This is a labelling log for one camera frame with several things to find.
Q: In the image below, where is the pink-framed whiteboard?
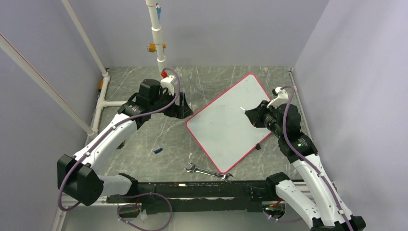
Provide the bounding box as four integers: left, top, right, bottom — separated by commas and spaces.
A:
186, 73, 271, 173

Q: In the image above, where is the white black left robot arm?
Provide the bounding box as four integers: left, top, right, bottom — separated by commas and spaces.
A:
57, 75, 193, 208

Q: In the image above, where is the black orange small block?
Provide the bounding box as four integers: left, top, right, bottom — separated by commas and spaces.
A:
117, 142, 125, 149

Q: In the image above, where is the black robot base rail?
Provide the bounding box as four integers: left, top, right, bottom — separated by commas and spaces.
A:
107, 180, 281, 214

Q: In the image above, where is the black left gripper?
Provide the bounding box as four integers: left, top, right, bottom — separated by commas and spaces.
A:
150, 88, 193, 119

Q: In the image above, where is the white PVC pipe frame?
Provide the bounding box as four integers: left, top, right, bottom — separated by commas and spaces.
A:
62, 0, 166, 138

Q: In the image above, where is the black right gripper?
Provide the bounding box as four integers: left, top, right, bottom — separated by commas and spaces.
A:
246, 100, 285, 139

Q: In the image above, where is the orange pipe valve fitting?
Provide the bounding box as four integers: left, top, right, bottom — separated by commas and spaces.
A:
147, 43, 166, 52

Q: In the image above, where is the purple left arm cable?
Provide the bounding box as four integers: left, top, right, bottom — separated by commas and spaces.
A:
57, 67, 181, 212

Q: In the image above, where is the silver double open-end wrench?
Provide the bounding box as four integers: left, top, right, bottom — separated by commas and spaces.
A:
184, 163, 234, 183

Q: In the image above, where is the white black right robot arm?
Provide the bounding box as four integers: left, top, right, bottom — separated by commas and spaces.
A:
244, 101, 366, 231

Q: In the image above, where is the blue marker cap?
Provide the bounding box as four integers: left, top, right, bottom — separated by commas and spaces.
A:
154, 148, 163, 154

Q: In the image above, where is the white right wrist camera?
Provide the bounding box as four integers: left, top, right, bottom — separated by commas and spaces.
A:
267, 87, 289, 108

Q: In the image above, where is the diagonal white pipe red stripe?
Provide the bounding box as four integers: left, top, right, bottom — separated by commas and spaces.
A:
0, 34, 96, 137

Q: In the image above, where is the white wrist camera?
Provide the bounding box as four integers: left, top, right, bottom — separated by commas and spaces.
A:
267, 87, 289, 108
160, 72, 178, 95

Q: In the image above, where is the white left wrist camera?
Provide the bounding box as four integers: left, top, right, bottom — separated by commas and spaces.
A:
160, 72, 178, 95

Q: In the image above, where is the aluminium extrusion frame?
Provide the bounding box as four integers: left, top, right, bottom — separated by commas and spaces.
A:
51, 183, 111, 231

